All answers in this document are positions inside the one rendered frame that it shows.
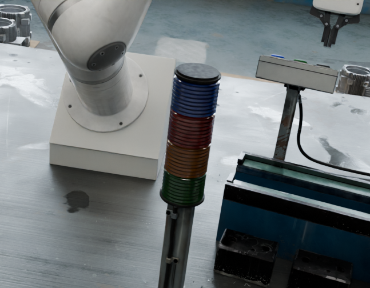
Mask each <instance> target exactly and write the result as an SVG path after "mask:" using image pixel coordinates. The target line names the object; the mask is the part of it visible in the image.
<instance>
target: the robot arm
mask: <svg viewBox="0 0 370 288"><path fill-rule="evenodd" d="M30 1H31V3H32V5H33V7H34V8H35V10H36V12H37V14H38V16H39V18H40V20H41V22H42V24H43V26H44V28H45V30H46V31H47V33H48V35H49V37H50V39H51V41H52V43H53V45H54V47H55V49H56V50H57V52H58V54H59V56H60V58H61V61H62V63H63V65H64V67H65V69H66V71H67V73H68V75H67V77H66V79H65V83H64V85H63V101H64V104H65V107H66V109H67V112H68V113H69V115H70V116H71V118H72V119H73V120H74V121H75V122H76V123H77V124H79V125H80V126H82V127H83V128H85V129H88V130H90V131H95V132H98V133H111V132H114V131H119V130H122V129H124V128H126V127H128V126H129V125H131V124H132V123H133V122H134V121H136V120H137V119H138V118H139V116H140V115H141V114H142V112H143V111H144V109H145V107H146V104H147V101H148V95H149V89H148V82H147V79H146V76H145V74H144V72H143V71H142V69H141V68H140V67H139V65H137V64H136V63H135V62H134V61H133V60H132V59H130V58H128V57H126V55H125V54H126V52H127V51H128V50H129V48H130V46H131V45H132V43H133V41H134V39H135V37H136V35H137V33H138V31H139V29H140V27H141V25H142V22H143V20H144V18H145V16H146V13H147V11H148V8H149V6H150V4H151V2H152V0H30ZM363 1H364V0H313V6H312V8H311V10H310V12H309V13H310V15H312V16H314V17H316V18H318V19H320V21H321V23H322V24H323V25H324V31H323V36H322V39H321V42H323V43H324V45H323V46H324V47H327V45H328V47H329V48H331V45H332V44H333V45H335V42H336V38H337V33H338V30H340V29H341V28H342V27H344V26H345V25H347V24H358V23H359V22H360V12H361V9H362V6H363ZM320 12H322V13H320ZM323 13H325V15H324V14H323ZM331 14H333V15H339V17H338V19H337V22H336V24H335V25H334V26H333V28H332V29H331V25H330V17H331ZM345 17H349V18H345ZM330 33H331V34H330ZM329 35H330V36H329ZM328 40H329V41H328Z"/></svg>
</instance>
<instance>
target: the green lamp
mask: <svg viewBox="0 0 370 288"><path fill-rule="evenodd" d="M206 174H207V172H206ZM206 174H204V175H203V176H201V177H197V178H181V177H177V176H175V175H173V174H171V173H169V172H168V171H167V170H166V169H165V167H164V172H163V179H162V188H161V191H162V195H163V197H164V198H165V199H167V200H168V201H170V202H172V203H175V204H178V205H193V204H195V203H198V202H199V201H200V200H202V198H203V196H204V189H205V182H206Z"/></svg>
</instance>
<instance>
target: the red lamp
mask: <svg viewBox="0 0 370 288"><path fill-rule="evenodd" d="M215 114H216V113H214V114H213V115H211V116H208V117H203V118H193V117H187V116H184V115H181V114H179V113H177V112H175V111H174V110H173V109H172V108H171V107H170V114H169V115H170V117H169V124H168V134H167V137H168V140H170V141H171V143H173V144H175V145H177V146H179V147H183V148H187V149H200V148H203V147H207V146H208V145H210V144H211V142H212V135H213V128H214V120H215Z"/></svg>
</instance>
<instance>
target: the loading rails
mask: <svg viewBox="0 0 370 288"><path fill-rule="evenodd" d="M225 229H231V230H235V231H239V232H242V233H245V234H250V235H253V236H255V237H259V238H264V239H268V240H271V241H275V242H278V243H279V249H278V252H277V258H281V259H285V260H287V261H291V262H293V260H294V257H295V252H296V250H297V249H304V250H308V251H312V252H314V253H318V254H321V255H326V256H329V257H333V258H337V259H341V260H343V261H348V262H352V263H353V274H352V279H356V280H359V281H363V282H366V283H370V182H369V181H364V180H361V179H357V178H352V177H348V176H345V175H340V174H336V173H331V172H328V171H324V170H319V169H315V168H312V167H308V166H303V165H298V164H295V163H291V162H287V161H282V160H279V159H274V158H270V157H266V156H263V155H258V154H253V153H249V152H246V151H242V152H241V154H240V155H239V157H238V160H237V166H236V172H235V174H233V173H230V174H229V177H228V179H227V180H226V183H225V187H224V194H223V198H222V205H221V211H220V218H219V222H218V229H217V235H216V240H217V241H220V240H221V237H222V235H223V233H224V231H225Z"/></svg>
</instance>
